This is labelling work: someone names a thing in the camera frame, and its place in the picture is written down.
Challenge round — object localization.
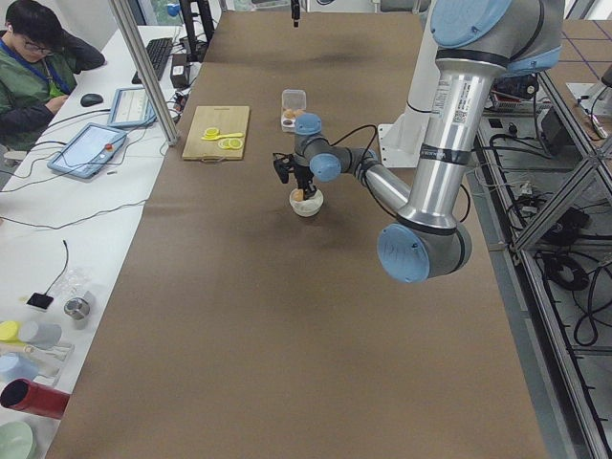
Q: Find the grey cup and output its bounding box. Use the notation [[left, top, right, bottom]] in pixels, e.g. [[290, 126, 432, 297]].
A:
[[18, 321, 62, 349]]

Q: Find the small black square pad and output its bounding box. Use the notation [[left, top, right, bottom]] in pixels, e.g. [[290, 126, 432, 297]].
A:
[[26, 293, 54, 311]]

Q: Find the clear plastic egg box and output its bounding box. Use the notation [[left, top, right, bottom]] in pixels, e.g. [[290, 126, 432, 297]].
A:
[[280, 89, 307, 132]]

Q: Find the black keyboard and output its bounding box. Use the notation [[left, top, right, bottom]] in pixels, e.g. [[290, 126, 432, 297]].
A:
[[145, 37, 173, 80]]

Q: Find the wooden cutting board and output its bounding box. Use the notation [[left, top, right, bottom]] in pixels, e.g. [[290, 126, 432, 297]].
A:
[[182, 106, 251, 162]]

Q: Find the yellow plastic knife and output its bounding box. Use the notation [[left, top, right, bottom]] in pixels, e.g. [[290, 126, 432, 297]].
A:
[[201, 132, 244, 141]]

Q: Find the aluminium frame post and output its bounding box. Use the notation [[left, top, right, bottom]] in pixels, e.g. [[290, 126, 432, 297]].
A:
[[109, 0, 179, 146]]

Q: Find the steel cup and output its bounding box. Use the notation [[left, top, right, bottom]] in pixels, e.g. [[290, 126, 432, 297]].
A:
[[63, 291, 96, 330]]

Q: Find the lemon slice single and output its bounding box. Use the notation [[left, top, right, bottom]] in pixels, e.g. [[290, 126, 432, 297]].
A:
[[203, 127, 220, 139]]

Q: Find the lemon slice stack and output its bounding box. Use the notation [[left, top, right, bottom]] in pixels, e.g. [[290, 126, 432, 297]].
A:
[[217, 138, 244, 150]]

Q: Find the teach pendant tablet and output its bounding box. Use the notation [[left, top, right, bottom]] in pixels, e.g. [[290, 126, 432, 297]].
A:
[[107, 86, 156, 128], [47, 123, 127, 179]]

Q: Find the green bowl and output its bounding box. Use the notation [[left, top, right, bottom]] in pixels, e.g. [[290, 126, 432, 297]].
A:
[[1, 422, 35, 459]]

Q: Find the red thermos bottle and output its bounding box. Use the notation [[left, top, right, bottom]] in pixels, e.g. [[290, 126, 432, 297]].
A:
[[1, 379, 71, 420]]

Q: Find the white bowl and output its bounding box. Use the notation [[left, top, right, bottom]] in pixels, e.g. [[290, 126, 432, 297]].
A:
[[289, 188, 324, 217]]

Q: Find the yellow cup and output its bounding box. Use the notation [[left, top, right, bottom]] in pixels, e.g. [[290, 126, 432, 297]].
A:
[[0, 320, 21, 342]]

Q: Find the near teach pendant tablet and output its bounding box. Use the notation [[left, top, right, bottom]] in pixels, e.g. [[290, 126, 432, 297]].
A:
[[47, 123, 127, 179]]

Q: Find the far teach pendant tablet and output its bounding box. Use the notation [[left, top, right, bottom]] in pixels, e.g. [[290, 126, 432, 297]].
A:
[[107, 86, 156, 128]]

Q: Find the seated person green jacket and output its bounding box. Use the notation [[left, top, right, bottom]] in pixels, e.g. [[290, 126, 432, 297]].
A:
[[1, 1, 105, 151]]

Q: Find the light blue cup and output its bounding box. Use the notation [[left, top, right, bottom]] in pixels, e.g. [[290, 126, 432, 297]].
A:
[[0, 353, 39, 383]]

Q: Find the black computer mouse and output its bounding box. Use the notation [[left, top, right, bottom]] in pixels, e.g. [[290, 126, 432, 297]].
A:
[[79, 93, 104, 108]]

